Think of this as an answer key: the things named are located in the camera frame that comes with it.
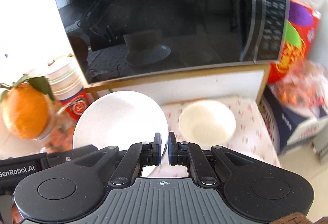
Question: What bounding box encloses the cream bowl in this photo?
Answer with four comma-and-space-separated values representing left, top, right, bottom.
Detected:
178, 100, 236, 150

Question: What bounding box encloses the small white bowl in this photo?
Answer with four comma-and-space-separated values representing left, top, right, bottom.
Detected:
73, 91, 169, 153

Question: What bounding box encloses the white plate swirl pattern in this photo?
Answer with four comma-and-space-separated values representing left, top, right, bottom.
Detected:
141, 143, 169, 178

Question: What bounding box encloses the glass jar with kumquats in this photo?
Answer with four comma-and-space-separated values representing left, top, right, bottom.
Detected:
33, 102, 77, 153

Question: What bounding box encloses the large orange on jar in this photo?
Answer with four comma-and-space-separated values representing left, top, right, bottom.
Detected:
1, 74, 55, 139

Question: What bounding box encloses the cherry print tablecloth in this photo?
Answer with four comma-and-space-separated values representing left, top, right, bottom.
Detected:
141, 96, 281, 167

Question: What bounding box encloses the white cabinet gold trim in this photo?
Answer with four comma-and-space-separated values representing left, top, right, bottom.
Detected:
83, 64, 270, 105

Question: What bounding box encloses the dark blue Ganten box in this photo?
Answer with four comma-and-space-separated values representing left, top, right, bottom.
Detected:
259, 86, 327, 156

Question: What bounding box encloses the stack of paper cups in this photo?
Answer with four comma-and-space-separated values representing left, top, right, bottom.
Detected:
46, 57, 90, 121

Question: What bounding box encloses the plastic bag of kumquats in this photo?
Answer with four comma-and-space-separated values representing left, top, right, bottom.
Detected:
271, 60, 327, 107

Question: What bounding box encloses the black Midea microwave oven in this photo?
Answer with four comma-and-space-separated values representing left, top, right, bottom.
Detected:
55, 0, 289, 83

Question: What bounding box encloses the red gift box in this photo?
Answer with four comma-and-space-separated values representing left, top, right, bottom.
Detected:
267, 1, 321, 84

